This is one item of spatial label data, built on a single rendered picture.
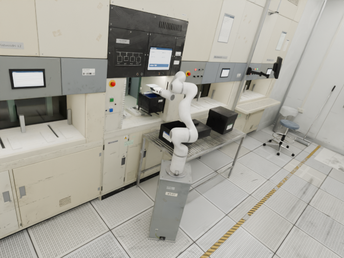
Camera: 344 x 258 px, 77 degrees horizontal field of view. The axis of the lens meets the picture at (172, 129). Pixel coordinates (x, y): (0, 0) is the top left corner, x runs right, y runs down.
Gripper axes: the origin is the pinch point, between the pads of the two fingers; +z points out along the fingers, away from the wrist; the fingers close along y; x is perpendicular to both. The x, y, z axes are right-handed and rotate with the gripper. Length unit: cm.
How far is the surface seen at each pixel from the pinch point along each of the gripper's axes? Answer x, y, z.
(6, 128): -40, -129, 33
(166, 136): -41, -5, -39
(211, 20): 77, 63, -9
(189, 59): 34, 39, -9
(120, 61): 29, -50, -10
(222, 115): -24, 76, -50
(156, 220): -99, -44, -81
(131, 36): 50, -41, -10
